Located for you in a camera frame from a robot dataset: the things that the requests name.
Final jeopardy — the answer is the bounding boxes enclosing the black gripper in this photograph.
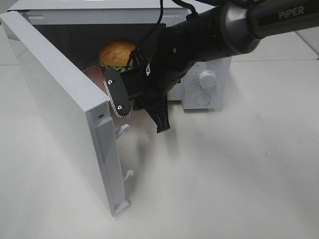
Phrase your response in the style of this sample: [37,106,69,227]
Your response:
[136,23,198,133]

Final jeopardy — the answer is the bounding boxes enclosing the round white door button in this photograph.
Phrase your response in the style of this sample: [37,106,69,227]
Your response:
[196,94,211,106]

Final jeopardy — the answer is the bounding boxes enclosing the white timer knob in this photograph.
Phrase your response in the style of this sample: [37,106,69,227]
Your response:
[198,71,217,89]

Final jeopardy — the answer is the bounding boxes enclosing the burger with lettuce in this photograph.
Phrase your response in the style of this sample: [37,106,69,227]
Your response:
[98,39,136,72]

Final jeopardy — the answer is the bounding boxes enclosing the pink round plate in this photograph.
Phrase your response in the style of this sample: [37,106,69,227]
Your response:
[84,65,107,94]

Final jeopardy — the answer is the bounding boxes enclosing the white microwave door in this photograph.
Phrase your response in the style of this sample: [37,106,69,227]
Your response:
[0,11,133,215]

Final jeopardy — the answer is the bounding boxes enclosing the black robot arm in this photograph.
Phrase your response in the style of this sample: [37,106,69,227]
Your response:
[129,0,319,132]

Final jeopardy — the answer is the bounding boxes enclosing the white microwave oven body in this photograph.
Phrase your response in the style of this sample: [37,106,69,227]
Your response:
[9,0,231,110]

